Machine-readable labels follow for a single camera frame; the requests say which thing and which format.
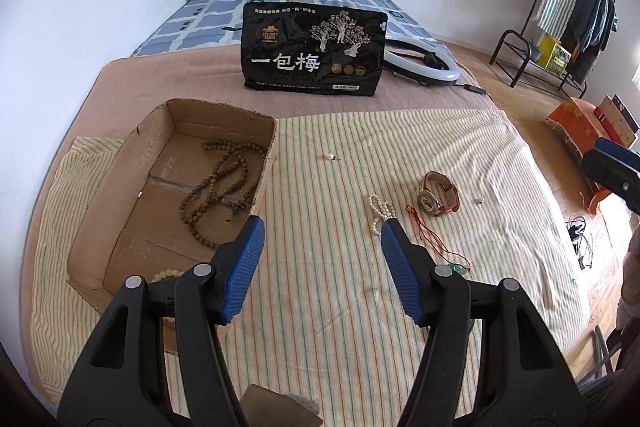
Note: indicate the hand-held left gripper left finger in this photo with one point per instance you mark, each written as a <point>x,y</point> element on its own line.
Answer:
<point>245,267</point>

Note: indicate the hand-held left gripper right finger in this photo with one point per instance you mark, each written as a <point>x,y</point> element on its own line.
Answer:
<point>400,267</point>

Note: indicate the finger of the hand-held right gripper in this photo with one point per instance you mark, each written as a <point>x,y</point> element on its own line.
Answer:
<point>612,177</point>
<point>620,149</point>

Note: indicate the small pearl earring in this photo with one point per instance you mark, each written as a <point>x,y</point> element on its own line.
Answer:
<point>331,156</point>

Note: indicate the cardboard box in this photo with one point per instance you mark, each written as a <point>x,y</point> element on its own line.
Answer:
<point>125,167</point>

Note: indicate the red and white boxes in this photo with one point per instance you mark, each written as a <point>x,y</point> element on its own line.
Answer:
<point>617,117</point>

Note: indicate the orange box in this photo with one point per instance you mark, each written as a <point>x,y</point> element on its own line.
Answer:
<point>575,122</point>

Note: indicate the yellow boxes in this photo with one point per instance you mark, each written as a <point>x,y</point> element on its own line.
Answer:
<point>552,52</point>

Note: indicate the hanging dark clothes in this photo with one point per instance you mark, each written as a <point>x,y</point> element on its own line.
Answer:
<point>590,17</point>

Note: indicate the black metal clothes rack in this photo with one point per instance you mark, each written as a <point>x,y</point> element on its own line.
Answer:
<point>517,33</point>

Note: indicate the brown blanket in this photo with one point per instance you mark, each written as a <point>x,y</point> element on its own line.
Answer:
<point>200,77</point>

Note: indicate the black snack bag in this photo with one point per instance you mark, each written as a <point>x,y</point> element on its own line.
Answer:
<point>300,37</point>

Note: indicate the blue checkered bedsheet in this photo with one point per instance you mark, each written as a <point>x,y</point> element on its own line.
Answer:
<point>200,19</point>

